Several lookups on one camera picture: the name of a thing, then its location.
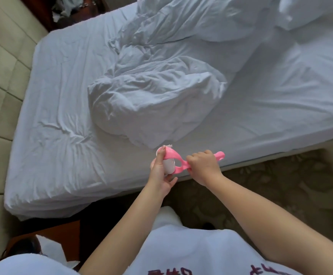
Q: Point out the person's left hand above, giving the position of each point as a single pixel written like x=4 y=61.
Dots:
x=159 y=180

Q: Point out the person's right hand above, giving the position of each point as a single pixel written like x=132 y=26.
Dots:
x=205 y=167

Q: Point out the pink lint roller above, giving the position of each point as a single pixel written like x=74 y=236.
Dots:
x=175 y=154

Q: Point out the white bed sheet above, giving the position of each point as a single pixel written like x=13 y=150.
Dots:
x=63 y=117

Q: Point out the white pillow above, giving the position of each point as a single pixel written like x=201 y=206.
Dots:
x=315 y=8

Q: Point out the person's right forearm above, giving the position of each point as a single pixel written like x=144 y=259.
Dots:
x=281 y=226

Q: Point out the person's left forearm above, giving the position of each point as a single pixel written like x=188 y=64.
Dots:
x=126 y=237

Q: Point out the person's white shirt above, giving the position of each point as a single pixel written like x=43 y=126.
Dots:
x=201 y=252

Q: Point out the white duvet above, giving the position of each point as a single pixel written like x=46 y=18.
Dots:
x=166 y=83

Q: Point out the white papers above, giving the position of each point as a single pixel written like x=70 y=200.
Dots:
x=55 y=249

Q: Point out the black round object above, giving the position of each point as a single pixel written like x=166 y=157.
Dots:
x=24 y=246

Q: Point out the beige padded headboard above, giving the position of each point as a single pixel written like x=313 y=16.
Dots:
x=0 y=83

